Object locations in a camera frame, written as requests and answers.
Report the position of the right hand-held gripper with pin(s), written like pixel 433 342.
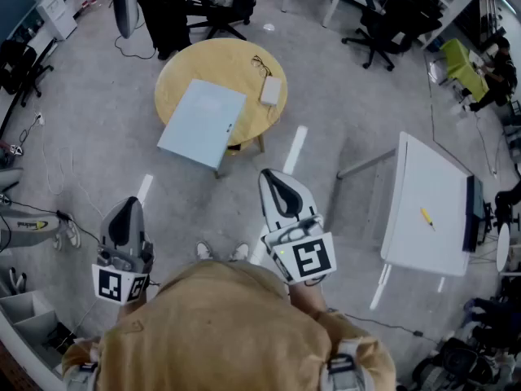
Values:
pixel 309 259

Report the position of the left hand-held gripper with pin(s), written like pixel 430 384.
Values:
pixel 110 285

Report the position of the light blue board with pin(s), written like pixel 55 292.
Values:
pixel 201 120

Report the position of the person's left forearm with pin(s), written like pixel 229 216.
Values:
pixel 129 310

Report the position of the person's right forearm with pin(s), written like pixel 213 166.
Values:
pixel 307 300

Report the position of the round wooden table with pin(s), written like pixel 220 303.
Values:
pixel 211 59

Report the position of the person's shoe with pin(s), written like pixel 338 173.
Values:
pixel 204 251
pixel 69 234
pixel 240 251

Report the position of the person's right shoe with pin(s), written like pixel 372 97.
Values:
pixel 240 251

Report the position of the person's left shoe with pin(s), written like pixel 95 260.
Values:
pixel 204 251

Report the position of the small white box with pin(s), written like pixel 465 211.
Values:
pixel 271 90

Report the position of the white storage bins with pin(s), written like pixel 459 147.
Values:
pixel 28 316

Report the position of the yellow pen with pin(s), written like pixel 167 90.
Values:
pixel 426 216

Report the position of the person's tan shirt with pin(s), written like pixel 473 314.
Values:
pixel 211 332

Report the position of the white rectangular table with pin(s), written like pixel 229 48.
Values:
pixel 427 177

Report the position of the thin-framed eyeglasses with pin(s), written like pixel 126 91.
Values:
pixel 261 65

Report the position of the black office chair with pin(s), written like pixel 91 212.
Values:
pixel 390 27
pixel 18 67
pixel 228 10

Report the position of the round white stool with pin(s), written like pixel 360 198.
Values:
pixel 503 247

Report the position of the white cabinet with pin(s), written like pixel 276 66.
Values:
pixel 57 14

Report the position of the green table cover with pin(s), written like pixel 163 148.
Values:
pixel 462 63

